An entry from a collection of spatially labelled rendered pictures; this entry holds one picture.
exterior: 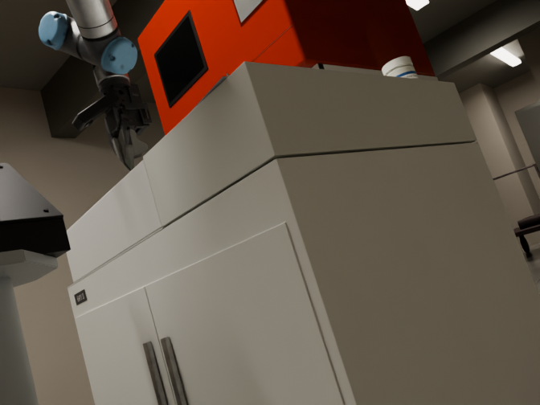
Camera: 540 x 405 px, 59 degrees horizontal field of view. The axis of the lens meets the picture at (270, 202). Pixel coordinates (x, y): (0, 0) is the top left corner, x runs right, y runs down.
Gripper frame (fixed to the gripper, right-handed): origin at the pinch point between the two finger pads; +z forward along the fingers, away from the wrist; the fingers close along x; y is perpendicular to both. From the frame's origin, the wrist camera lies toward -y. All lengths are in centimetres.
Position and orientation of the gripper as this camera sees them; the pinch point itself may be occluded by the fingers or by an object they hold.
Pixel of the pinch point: (127, 165)
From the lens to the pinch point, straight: 112.1
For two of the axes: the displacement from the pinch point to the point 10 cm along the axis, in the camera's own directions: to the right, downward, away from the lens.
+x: -6.1, 3.2, 7.3
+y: 7.4, -1.2, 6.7
